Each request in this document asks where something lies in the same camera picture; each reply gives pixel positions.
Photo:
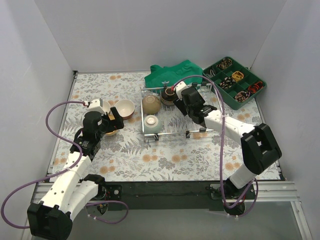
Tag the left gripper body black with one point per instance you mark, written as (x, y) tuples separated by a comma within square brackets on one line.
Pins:
[(113, 120)]

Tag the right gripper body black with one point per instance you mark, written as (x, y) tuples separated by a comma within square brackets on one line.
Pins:
[(181, 104)]

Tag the red floral bowl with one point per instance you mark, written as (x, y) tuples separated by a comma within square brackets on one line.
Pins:
[(125, 108)]

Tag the pale beige white bowl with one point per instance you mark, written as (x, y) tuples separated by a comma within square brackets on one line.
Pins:
[(106, 107)]

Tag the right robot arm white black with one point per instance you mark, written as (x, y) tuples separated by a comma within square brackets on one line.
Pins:
[(258, 144)]

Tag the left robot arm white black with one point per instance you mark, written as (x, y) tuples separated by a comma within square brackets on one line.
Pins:
[(52, 217)]

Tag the dark brown patterned bowl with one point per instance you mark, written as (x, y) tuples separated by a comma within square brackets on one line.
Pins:
[(168, 96)]

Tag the mint green dotted bowl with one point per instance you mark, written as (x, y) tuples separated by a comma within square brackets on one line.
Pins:
[(152, 125)]

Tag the green cloth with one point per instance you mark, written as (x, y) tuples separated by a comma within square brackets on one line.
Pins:
[(171, 74)]

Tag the green divided organizer tray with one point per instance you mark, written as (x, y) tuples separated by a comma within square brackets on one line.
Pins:
[(236, 83)]

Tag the floral patterned table mat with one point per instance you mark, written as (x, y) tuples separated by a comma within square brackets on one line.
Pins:
[(126, 157)]

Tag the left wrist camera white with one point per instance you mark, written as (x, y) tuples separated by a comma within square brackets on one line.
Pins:
[(95, 105)]

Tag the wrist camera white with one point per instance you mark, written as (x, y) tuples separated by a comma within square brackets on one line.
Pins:
[(179, 88), (95, 105)]

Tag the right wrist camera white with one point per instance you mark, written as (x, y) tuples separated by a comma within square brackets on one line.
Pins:
[(179, 88)]

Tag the metal wire dish rack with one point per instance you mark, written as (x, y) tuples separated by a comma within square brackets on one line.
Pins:
[(175, 124)]

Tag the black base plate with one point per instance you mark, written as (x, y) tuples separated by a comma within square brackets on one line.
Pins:
[(164, 195)]

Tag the aluminium front rail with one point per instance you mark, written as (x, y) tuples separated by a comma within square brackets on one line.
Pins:
[(268, 191)]

